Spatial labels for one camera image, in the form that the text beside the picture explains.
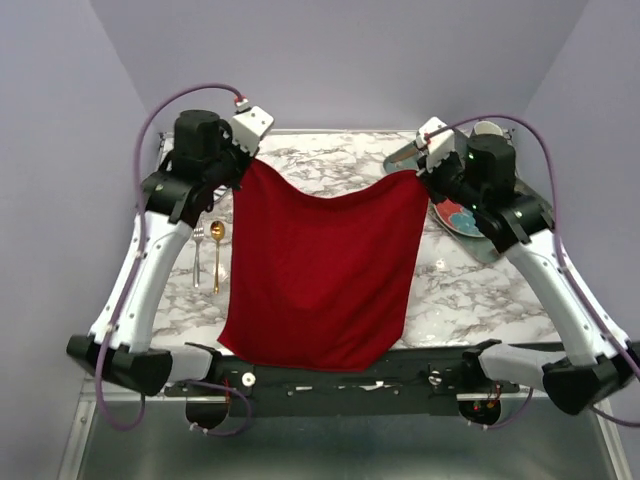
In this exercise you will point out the striped white saucer plate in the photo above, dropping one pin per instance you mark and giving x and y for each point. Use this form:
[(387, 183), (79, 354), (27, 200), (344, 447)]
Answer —
[(220, 193)]

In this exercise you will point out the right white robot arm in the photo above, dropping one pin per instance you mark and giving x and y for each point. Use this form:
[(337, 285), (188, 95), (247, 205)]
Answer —
[(597, 358)]

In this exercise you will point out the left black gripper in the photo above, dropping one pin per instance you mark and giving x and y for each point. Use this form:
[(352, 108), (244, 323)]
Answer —
[(244, 159)]

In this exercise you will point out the red blue patterned plate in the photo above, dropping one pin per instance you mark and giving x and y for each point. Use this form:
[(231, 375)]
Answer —
[(457, 218)]

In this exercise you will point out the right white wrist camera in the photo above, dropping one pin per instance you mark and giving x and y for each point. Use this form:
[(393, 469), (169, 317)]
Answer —
[(434, 142)]

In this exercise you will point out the gold spoon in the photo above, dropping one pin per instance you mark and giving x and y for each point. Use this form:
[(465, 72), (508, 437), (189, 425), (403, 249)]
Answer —
[(217, 232)]

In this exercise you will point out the aluminium rail frame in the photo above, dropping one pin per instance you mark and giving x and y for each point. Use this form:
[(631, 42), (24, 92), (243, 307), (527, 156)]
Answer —
[(538, 443)]

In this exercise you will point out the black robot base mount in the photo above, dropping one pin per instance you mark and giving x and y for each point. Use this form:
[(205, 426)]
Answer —
[(434, 381)]

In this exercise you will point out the red cloth napkin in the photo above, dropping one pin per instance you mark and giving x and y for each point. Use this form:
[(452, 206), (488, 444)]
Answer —
[(321, 283)]

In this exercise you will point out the green floral tray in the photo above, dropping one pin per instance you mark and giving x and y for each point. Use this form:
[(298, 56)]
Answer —
[(480, 249)]

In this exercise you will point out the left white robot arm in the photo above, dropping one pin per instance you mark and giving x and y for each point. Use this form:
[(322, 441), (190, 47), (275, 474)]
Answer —
[(207, 153)]

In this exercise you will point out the dark green white cup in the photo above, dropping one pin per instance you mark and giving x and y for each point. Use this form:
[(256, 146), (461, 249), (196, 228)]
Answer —
[(484, 131)]

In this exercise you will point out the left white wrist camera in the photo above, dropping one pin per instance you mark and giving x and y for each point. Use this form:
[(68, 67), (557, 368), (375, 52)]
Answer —
[(249, 125)]

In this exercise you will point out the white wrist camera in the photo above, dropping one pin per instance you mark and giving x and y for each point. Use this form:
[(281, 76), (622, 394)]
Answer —
[(434, 142), (249, 125)]

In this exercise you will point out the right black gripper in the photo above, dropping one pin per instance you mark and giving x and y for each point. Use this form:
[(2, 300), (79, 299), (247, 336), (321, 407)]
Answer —
[(430, 176)]

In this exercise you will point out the silver fork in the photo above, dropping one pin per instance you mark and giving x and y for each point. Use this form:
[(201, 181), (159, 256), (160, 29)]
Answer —
[(198, 237)]

